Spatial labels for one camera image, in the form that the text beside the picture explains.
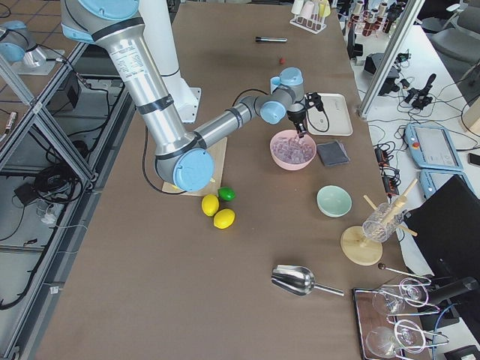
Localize black monitor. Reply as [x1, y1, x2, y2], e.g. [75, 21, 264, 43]
[405, 175, 479, 279]

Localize light blue plastic cup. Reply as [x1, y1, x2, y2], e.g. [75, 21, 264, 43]
[270, 76, 281, 94]

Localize green lime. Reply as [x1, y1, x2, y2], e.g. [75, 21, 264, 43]
[217, 187, 236, 202]

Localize aluminium frame post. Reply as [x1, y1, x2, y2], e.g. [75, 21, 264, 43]
[358, 0, 425, 120]

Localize pile of clear ice cubes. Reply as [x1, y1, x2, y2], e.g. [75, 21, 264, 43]
[270, 135, 315, 166]

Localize blue teach pendant lower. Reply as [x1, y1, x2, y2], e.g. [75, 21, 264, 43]
[419, 169, 467, 200]

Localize pink bowl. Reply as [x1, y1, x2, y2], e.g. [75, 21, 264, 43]
[269, 130, 316, 171]

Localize bamboo cutting board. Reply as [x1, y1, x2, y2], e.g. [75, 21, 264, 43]
[162, 138, 227, 197]

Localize wooden cup drying rack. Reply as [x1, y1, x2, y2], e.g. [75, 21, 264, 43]
[340, 178, 418, 266]

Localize blue teach pendant upper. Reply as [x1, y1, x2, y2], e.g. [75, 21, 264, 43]
[404, 124, 464, 171]

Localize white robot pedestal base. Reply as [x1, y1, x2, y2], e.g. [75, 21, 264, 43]
[139, 0, 202, 124]

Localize white rack with cups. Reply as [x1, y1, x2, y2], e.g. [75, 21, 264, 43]
[289, 0, 332, 35]

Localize wine glass lower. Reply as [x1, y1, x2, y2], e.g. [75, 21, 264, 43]
[366, 319, 427, 359]

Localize yellow lemon near board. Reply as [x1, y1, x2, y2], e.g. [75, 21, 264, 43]
[201, 194, 220, 217]

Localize clear textured glass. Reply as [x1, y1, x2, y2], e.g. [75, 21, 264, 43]
[362, 202, 404, 243]

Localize long bar spoon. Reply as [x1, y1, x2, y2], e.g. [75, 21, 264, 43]
[377, 262, 431, 281]

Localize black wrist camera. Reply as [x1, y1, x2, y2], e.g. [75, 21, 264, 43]
[305, 92, 324, 112]

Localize mint green bowl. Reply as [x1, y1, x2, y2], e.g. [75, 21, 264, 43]
[316, 185, 353, 218]

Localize cream rabbit tray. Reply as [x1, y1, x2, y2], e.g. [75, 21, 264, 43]
[306, 93, 353, 137]

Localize wire glass holder tray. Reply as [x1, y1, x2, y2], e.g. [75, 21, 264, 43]
[352, 276, 449, 359]

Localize red wire cup rack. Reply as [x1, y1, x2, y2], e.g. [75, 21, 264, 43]
[344, 1, 404, 37]

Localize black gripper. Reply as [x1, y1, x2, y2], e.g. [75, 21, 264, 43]
[287, 103, 307, 141]

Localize blue teach pendant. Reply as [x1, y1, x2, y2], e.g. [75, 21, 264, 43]
[404, 124, 464, 171]
[419, 169, 467, 200]

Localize wine glass upper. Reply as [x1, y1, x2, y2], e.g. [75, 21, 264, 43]
[372, 277, 428, 315]

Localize steel ice scoop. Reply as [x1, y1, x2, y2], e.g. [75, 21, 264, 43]
[271, 265, 344, 296]

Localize yellow lemon outer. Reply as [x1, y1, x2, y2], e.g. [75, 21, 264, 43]
[213, 208, 236, 230]

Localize wine glass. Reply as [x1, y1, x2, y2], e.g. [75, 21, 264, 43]
[366, 319, 427, 359]
[372, 277, 428, 315]

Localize grey folded cloth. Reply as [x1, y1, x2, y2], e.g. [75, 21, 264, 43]
[316, 140, 350, 167]

